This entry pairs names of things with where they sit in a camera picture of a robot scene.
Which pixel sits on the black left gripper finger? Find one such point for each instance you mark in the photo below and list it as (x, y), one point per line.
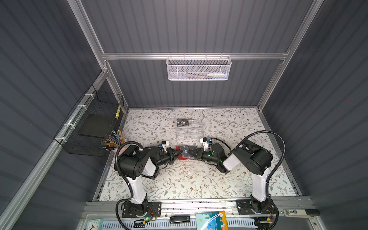
(176, 151)
(175, 157)

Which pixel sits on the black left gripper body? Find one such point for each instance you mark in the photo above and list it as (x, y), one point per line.
(171, 154)

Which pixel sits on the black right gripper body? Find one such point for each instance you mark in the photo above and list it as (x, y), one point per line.
(200, 153)

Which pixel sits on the red leather card holder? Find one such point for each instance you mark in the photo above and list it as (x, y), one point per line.
(185, 155)

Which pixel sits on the black VIP credit card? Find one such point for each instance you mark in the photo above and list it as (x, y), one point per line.
(182, 122)

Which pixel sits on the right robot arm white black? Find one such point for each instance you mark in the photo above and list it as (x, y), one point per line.
(254, 157)

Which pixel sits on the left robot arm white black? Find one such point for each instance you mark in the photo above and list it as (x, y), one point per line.
(133, 162)

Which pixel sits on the clear acrylic organizer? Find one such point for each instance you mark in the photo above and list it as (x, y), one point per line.
(194, 131)

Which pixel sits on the bundle of coloured pencils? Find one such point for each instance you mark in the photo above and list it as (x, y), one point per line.
(114, 141)

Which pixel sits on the small black device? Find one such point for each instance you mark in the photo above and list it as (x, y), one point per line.
(179, 219)

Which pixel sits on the colourful picture book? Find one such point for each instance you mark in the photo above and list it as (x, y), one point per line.
(211, 221)

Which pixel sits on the yellow marker in basket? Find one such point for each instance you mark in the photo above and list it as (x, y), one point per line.
(118, 112)

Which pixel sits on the black notebook in basket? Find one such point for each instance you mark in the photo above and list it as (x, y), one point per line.
(97, 126)

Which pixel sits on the white marker in basket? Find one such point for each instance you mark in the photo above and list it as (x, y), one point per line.
(212, 75)

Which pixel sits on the teal alarm clock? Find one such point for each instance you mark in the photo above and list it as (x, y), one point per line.
(95, 224)

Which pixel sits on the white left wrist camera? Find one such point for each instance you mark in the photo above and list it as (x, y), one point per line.
(164, 144)

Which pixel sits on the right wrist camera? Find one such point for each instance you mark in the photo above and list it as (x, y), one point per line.
(205, 143)

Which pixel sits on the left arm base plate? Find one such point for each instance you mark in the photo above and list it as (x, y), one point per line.
(144, 210)

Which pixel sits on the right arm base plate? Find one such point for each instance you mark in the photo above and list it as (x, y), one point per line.
(249, 207)

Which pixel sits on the white mesh wall basket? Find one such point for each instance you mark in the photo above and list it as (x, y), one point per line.
(179, 65)

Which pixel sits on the black wire wall basket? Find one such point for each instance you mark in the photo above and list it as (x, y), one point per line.
(97, 102)

